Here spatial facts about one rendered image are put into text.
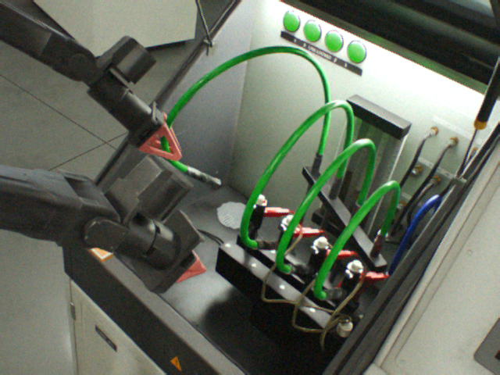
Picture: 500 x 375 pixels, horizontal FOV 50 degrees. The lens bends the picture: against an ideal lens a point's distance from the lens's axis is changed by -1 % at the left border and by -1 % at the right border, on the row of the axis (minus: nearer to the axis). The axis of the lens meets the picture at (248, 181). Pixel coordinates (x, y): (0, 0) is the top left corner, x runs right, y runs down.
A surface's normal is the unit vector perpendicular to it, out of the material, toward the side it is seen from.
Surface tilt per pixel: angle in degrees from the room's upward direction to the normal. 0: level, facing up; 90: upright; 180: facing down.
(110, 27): 90
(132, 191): 40
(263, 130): 90
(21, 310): 0
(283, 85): 90
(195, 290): 0
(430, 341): 76
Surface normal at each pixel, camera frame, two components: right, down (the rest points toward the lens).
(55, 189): 0.55, -0.81
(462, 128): -0.66, 0.38
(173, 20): 0.62, 0.55
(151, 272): -0.48, -0.39
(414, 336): -0.61, 0.18
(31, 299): 0.15, -0.78
